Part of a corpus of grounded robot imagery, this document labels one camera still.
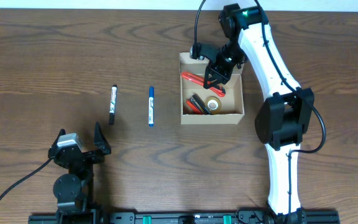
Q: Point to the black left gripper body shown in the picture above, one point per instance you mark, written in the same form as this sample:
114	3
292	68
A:
91	159

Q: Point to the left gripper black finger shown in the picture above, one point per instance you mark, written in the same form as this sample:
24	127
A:
100	141
61	133

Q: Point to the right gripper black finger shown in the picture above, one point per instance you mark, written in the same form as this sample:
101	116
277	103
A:
207	81
217	83

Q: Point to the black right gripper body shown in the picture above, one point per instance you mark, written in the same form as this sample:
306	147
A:
229	52

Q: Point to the orange utility knife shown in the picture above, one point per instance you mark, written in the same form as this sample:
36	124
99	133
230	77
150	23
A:
219	90

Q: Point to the yellow clear tape roll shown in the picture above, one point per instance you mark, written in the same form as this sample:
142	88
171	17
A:
213	104

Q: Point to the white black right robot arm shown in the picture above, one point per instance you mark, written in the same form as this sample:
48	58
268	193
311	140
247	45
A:
285	114

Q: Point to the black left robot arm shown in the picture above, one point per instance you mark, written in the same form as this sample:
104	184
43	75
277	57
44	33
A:
74	190

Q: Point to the brown cardboard box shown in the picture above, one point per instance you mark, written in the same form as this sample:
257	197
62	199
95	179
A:
232	110

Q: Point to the red black utility knife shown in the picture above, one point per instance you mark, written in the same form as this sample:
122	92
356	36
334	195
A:
197	105

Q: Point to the black cap whiteboard marker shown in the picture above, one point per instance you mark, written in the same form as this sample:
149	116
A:
112	108

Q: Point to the blue whiteboard marker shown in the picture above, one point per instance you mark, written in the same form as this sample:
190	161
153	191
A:
151	107

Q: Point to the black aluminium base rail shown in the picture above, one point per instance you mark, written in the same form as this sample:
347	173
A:
239	217

